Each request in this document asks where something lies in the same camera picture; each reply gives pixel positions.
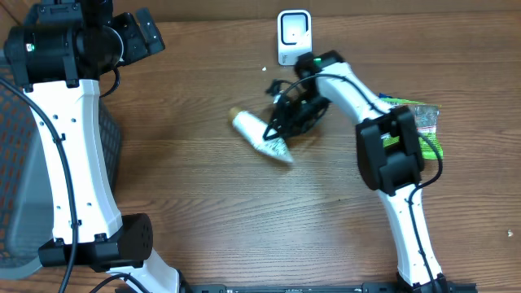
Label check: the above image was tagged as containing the white tube with gold cap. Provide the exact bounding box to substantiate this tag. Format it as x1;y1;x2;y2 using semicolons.
229;107;294;164

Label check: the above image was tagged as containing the green Haribo candy bag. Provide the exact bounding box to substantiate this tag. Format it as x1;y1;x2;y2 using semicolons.
381;97;443;160

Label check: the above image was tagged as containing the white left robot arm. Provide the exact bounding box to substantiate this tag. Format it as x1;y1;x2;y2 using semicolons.
3;1;184;292

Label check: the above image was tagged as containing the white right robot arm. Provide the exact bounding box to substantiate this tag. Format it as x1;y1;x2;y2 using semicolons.
263;50;449;292

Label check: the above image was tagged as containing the grey plastic mesh basket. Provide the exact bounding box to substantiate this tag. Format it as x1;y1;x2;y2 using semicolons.
1;80;122;279

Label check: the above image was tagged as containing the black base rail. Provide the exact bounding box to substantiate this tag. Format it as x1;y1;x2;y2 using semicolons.
189;282;477;293

